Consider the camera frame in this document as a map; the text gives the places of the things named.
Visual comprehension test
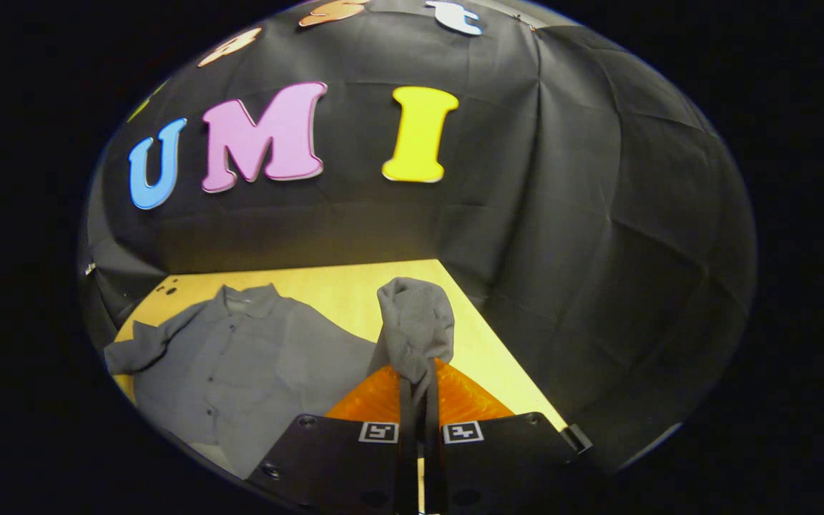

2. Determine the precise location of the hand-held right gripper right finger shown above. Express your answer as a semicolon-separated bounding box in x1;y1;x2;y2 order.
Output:
423;358;583;515

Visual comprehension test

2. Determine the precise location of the grey button shirt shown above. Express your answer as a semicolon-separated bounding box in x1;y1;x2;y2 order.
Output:
103;278;456;480

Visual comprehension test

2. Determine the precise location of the black backdrop cloth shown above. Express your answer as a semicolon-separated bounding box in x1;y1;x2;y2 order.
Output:
79;0;760;473

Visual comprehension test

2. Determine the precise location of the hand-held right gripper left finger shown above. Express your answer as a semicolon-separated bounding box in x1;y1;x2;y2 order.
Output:
246;363;420;515

